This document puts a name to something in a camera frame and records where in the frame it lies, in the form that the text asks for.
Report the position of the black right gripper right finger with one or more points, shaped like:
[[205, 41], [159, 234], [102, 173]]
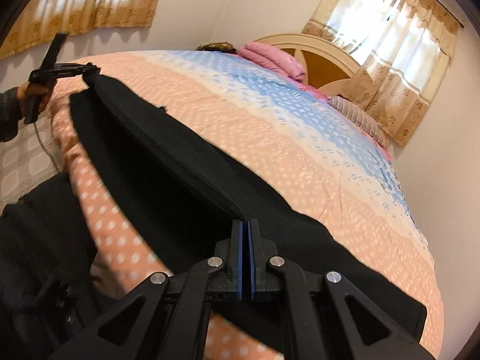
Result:
[[339, 310]]

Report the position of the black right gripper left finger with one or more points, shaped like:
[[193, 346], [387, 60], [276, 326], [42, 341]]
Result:
[[165, 317]]

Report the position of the black pants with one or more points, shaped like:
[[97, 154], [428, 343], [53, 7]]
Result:
[[181, 193]]

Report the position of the dark sleeve left forearm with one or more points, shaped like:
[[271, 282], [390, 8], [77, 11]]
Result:
[[10, 114]]

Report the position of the person's dark clothing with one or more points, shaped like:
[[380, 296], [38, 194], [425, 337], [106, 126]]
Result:
[[47, 292]]

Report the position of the person's left hand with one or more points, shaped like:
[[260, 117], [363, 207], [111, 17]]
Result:
[[28, 91]]

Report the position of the beige floral side curtain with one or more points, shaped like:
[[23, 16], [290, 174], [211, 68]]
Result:
[[42, 19]]

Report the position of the pastel patterned bed cover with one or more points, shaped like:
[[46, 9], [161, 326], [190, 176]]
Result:
[[321, 163]]

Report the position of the brown plush item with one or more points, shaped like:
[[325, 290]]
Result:
[[222, 47]]

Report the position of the striped pillow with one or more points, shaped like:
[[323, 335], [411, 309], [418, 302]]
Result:
[[359, 118]]

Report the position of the pink folded blanket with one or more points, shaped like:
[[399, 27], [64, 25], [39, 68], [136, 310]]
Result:
[[274, 59]]

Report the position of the beige wooden headboard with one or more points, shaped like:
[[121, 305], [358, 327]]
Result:
[[328, 68]]

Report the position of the beige floral window curtain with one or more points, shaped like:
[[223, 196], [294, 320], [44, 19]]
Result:
[[403, 48]]

